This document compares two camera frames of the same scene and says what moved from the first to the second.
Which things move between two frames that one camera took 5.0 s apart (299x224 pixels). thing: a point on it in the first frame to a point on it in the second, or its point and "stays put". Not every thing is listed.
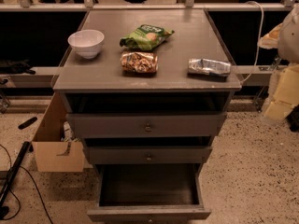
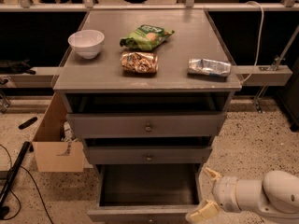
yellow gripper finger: (286, 96) to (213, 175)
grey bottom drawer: (149, 194) stays put
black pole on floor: (4, 210) stays put
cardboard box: (53, 154) stays put
